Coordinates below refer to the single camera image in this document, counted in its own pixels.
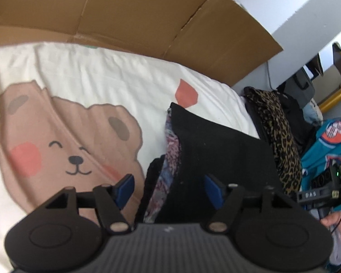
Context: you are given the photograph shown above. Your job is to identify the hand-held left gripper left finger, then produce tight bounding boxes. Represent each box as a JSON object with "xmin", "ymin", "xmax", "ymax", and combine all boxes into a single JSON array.
[{"xmin": 43, "ymin": 174, "xmax": 135, "ymax": 233}]

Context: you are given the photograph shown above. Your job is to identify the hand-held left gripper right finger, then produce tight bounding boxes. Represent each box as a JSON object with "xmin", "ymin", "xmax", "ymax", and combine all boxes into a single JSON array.
[{"xmin": 204, "ymin": 174, "xmax": 299, "ymax": 233}]

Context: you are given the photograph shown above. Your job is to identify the black bear print pants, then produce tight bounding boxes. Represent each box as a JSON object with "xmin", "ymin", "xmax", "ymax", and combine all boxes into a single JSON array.
[{"xmin": 135, "ymin": 102, "xmax": 287, "ymax": 225}]

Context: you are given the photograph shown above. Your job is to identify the teal jersey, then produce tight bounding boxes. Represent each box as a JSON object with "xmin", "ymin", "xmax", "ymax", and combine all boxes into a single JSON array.
[{"xmin": 300, "ymin": 118, "xmax": 341, "ymax": 217}]

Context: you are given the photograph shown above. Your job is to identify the leopard print garment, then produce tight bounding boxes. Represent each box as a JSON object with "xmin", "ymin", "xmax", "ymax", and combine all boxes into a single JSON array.
[{"xmin": 243, "ymin": 87, "xmax": 303, "ymax": 197}]

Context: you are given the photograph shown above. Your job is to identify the black folded garment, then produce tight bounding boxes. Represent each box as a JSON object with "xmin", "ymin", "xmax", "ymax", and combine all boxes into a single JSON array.
[{"xmin": 276, "ymin": 91, "xmax": 316, "ymax": 154}]

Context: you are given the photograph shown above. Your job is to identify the yellow bar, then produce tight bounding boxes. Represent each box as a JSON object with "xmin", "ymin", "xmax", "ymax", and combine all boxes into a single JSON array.
[{"xmin": 318, "ymin": 83, "xmax": 341, "ymax": 114}]

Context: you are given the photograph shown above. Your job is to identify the grey bag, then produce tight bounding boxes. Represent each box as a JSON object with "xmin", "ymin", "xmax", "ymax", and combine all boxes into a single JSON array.
[{"xmin": 284, "ymin": 70, "xmax": 316, "ymax": 110}]

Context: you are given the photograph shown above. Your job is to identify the cream bear print bedsheet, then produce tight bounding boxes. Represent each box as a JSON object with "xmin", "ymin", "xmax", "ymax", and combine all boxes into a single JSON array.
[{"xmin": 0, "ymin": 43, "xmax": 260, "ymax": 270}]

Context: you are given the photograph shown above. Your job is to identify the flattened cardboard sheet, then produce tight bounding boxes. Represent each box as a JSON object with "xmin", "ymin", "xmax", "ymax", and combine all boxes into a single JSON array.
[{"xmin": 0, "ymin": 0, "xmax": 284, "ymax": 87}]

